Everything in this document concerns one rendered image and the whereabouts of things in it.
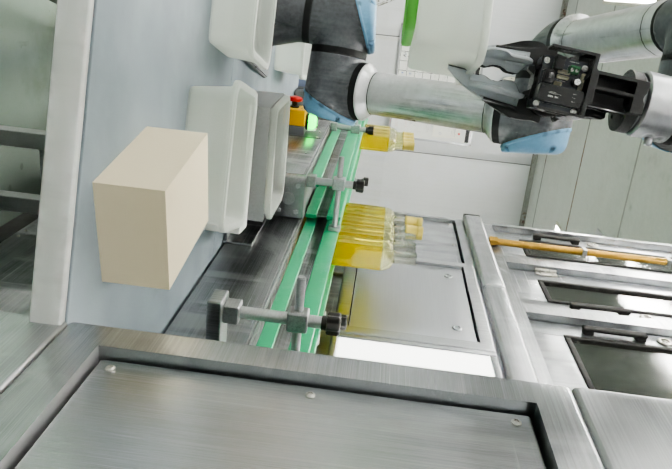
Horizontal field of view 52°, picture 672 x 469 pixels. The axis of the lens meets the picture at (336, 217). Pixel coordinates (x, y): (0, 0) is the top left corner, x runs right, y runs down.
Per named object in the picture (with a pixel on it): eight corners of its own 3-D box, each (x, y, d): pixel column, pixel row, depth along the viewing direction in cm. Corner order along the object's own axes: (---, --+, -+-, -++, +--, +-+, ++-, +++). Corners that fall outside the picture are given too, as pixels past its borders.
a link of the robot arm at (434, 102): (326, 51, 150) (585, 84, 128) (314, 119, 152) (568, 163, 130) (300, 41, 139) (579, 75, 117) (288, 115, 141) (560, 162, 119)
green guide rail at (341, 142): (307, 186, 152) (343, 190, 152) (308, 181, 152) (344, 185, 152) (355, 81, 318) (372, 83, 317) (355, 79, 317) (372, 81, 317)
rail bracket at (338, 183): (302, 228, 151) (358, 235, 150) (308, 154, 146) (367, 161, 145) (303, 224, 154) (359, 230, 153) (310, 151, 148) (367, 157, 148)
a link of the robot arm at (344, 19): (321, -9, 147) (384, 1, 146) (311, 54, 149) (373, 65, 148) (315, -21, 135) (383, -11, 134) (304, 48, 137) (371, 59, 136)
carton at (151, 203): (92, 182, 69) (165, 191, 69) (146, 126, 83) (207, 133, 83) (101, 281, 75) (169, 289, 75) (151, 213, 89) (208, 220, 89)
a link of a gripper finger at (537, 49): (500, 32, 80) (574, 50, 79) (497, 34, 81) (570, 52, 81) (489, 72, 80) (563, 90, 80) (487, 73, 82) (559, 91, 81)
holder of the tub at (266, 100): (221, 243, 134) (261, 248, 133) (227, 102, 125) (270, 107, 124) (240, 215, 150) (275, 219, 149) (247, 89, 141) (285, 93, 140)
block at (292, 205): (271, 217, 151) (302, 220, 150) (273, 175, 148) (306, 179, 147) (273, 212, 154) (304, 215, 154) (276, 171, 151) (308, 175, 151)
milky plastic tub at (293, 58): (273, 1, 166) (309, 5, 165) (286, 12, 188) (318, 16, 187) (266, 75, 169) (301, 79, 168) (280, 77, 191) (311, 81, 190)
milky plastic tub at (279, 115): (224, 218, 132) (269, 223, 131) (230, 102, 124) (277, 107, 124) (243, 192, 148) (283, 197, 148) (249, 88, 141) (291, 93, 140)
